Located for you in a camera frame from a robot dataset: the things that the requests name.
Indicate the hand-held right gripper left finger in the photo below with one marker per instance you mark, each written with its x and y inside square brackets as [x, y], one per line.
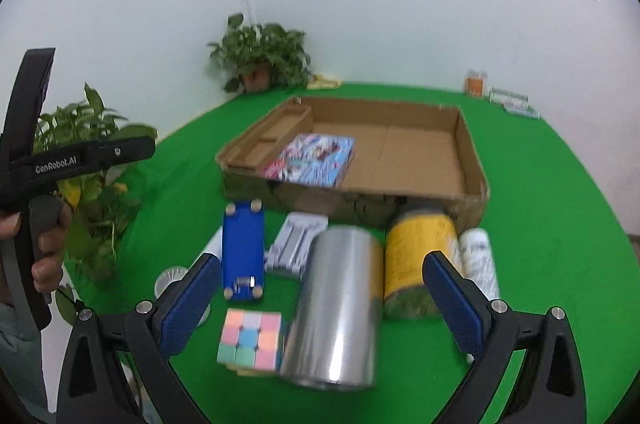
[192, 304]

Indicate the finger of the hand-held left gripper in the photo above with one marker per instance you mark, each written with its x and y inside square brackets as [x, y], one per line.
[125, 150]

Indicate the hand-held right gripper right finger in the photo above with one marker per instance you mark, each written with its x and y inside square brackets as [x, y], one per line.
[452, 304]

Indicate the white plastic bottle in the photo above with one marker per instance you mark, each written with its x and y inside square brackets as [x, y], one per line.
[480, 259]

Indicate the yellow label jar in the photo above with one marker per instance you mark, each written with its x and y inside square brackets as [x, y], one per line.
[410, 254]

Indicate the blue stapler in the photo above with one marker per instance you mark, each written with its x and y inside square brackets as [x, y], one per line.
[242, 244]

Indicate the silver metal can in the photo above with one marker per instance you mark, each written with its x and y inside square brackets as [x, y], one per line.
[335, 304]

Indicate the brown cardboard box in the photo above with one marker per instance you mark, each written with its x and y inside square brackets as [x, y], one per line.
[400, 154]

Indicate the person's left hand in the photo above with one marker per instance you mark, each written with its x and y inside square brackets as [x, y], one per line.
[47, 269]

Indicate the white tube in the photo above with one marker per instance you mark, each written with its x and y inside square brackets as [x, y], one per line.
[214, 246]

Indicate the large leafy green plant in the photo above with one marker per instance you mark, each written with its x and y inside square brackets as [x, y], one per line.
[95, 204]

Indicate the pastel puzzle cube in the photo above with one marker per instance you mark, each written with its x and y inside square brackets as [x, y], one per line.
[250, 339]

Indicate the grey plastic tray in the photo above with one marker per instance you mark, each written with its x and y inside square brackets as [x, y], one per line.
[292, 244]

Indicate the green plant in terracotta pot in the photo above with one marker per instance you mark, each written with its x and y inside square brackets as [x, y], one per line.
[260, 49]

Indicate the colourful picture box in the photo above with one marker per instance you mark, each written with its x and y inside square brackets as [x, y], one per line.
[315, 159]

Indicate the flat pale packet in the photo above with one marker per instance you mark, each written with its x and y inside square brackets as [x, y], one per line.
[522, 112]

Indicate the yellow packet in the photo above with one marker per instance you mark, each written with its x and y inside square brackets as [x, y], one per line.
[325, 80]

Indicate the orange label jar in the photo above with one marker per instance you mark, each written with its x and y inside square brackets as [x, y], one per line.
[476, 84]

